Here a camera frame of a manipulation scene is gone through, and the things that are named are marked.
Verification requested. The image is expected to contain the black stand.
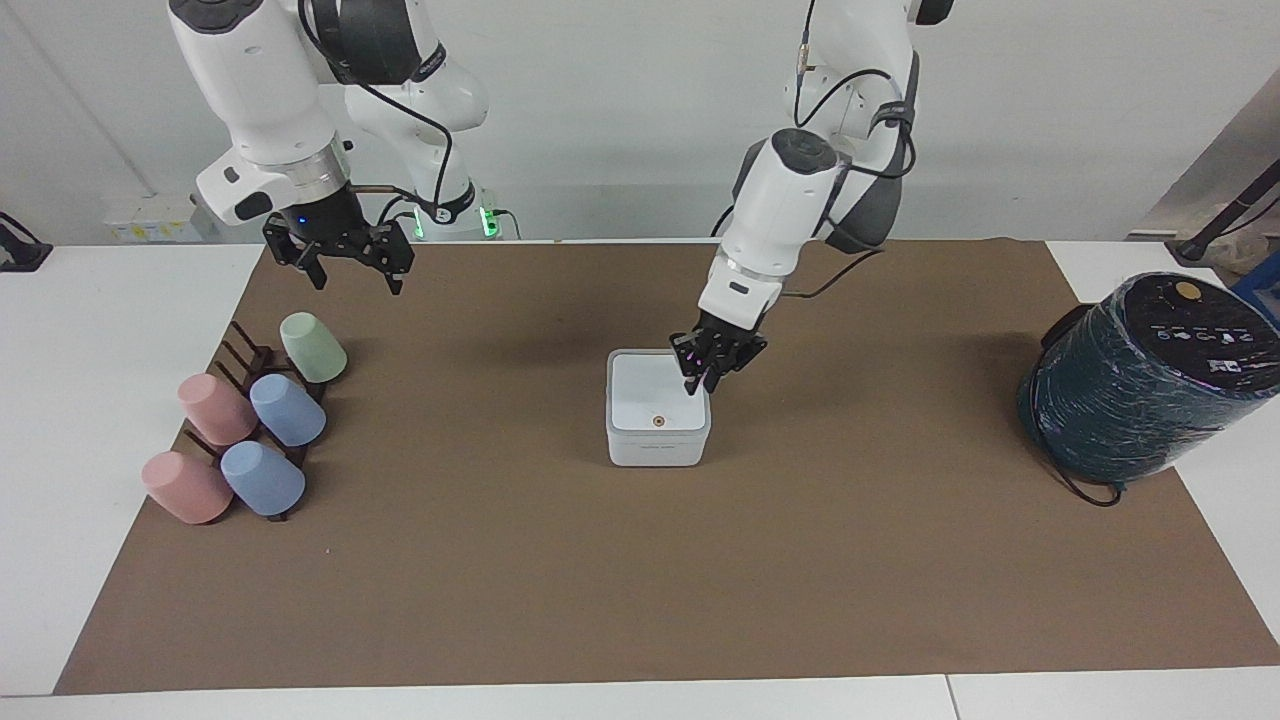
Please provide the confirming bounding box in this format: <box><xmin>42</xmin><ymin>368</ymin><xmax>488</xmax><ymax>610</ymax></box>
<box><xmin>0</xmin><ymin>211</ymin><xmax>54</xmax><ymax>274</ymax></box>
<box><xmin>1172</xmin><ymin>160</ymin><xmax>1280</xmax><ymax>265</ymax></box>

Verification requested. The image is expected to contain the green plastic cup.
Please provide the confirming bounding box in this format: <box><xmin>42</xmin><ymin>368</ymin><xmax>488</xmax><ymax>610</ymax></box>
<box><xmin>279</xmin><ymin>311</ymin><xmax>349</xmax><ymax>385</ymax></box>

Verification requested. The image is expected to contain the dark brown cup rack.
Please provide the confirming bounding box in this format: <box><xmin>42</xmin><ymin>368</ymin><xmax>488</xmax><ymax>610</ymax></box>
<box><xmin>182</xmin><ymin>319</ymin><xmax>331</xmax><ymax>524</ymax></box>

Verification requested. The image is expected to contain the pink plastic cup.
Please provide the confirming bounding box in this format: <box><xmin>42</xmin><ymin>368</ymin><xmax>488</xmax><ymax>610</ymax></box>
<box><xmin>140</xmin><ymin>450</ymin><xmax>235</xmax><ymax>526</ymax></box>
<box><xmin>178</xmin><ymin>372</ymin><xmax>259</xmax><ymax>448</ymax></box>

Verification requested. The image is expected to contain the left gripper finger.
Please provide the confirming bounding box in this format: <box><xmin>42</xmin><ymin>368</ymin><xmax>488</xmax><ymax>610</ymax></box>
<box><xmin>702</xmin><ymin>340</ymin><xmax>769</xmax><ymax>397</ymax></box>
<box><xmin>669</xmin><ymin>330</ymin><xmax>711</xmax><ymax>398</ymax></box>

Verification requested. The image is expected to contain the blue plastic cup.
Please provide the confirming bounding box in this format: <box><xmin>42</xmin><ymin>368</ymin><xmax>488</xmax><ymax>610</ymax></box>
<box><xmin>220</xmin><ymin>440</ymin><xmax>307</xmax><ymax>519</ymax></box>
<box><xmin>249</xmin><ymin>372</ymin><xmax>328</xmax><ymax>448</ymax></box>

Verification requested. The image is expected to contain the dark green cylindrical appliance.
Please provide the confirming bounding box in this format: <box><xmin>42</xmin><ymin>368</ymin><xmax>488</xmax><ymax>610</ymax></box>
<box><xmin>1016</xmin><ymin>271</ymin><xmax>1280</xmax><ymax>487</ymax></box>

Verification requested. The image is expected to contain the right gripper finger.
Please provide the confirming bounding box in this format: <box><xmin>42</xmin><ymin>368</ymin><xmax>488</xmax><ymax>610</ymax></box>
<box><xmin>340</xmin><ymin>223</ymin><xmax>416</xmax><ymax>297</ymax></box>
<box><xmin>262</xmin><ymin>217</ymin><xmax>332</xmax><ymax>292</ymax></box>

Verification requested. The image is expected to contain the white box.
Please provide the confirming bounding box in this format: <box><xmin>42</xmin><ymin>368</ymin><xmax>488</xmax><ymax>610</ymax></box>
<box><xmin>100</xmin><ymin>192</ymin><xmax>217</xmax><ymax>242</ymax></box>

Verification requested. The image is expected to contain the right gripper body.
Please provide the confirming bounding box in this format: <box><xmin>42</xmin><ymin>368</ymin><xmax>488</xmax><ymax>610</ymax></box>
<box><xmin>283</xmin><ymin>184</ymin><xmax>379</xmax><ymax>257</ymax></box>

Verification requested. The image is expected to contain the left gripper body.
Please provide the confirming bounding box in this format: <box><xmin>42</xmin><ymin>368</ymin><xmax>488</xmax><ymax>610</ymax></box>
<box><xmin>696</xmin><ymin>309</ymin><xmax>769</xmax><ymax>353</ymax></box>

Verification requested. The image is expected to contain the white square trash can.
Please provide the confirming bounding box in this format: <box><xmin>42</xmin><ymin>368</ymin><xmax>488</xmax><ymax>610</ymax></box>
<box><xmin>605</xmin><ymin>348</ymin><xmax>714</xmax><ymax>469</ymax></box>

